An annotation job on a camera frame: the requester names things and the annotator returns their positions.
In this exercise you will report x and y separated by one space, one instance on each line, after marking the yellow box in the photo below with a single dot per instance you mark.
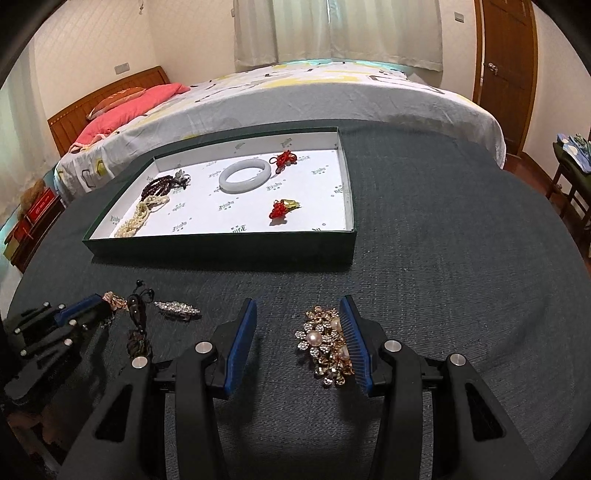
11 249

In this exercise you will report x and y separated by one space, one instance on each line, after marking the dark pendant with tassel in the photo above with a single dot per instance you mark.
138 330

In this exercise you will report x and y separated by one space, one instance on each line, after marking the white window curtain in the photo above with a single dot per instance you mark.
337 32

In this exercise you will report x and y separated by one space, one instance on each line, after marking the white jade bangle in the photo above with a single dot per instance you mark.
231 184

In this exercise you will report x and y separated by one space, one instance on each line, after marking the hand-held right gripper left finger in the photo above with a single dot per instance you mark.
240 346

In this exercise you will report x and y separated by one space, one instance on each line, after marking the sheer side curtain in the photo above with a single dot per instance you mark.
23 147

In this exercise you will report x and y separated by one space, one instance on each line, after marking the bed with patterned sheet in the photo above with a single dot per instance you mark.
323 97

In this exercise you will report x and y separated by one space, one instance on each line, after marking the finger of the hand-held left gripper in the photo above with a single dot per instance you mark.
76 310
60 344

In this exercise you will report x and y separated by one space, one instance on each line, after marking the brown teddy bear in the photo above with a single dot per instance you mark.
31 196

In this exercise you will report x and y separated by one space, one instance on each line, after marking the green tray with white lining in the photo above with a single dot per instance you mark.
240 217

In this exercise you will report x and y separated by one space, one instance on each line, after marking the wall socket above headboard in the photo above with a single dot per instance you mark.
122 69

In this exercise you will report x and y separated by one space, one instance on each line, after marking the wooden headboard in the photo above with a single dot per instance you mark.
74 113

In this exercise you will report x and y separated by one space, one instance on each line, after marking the wooden chair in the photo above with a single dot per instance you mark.
565 189

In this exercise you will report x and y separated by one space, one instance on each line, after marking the dark grey tablecloth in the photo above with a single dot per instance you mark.
438 258

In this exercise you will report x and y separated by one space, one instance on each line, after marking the gold flower pearl brooch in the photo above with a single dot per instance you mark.
325 346

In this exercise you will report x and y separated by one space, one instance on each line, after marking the pink pillow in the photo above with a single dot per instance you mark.
124 115

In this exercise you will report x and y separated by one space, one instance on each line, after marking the pile of clothes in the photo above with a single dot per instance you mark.
575 152

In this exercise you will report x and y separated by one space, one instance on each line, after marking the wooden door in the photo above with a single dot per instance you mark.
508 69

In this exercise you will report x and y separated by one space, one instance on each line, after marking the wooden nightstand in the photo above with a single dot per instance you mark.
34 240

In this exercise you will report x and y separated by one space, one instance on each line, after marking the silver rhinestone brooch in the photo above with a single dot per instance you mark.
178 309

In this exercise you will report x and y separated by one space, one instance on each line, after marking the red knot gold charm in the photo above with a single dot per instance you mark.
282 210
284 160

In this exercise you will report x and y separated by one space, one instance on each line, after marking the red box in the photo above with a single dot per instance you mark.
40 208

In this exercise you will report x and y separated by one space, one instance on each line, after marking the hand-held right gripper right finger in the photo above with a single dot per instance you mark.
358 346

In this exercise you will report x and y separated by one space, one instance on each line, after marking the orange pillow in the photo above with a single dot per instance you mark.
115 101

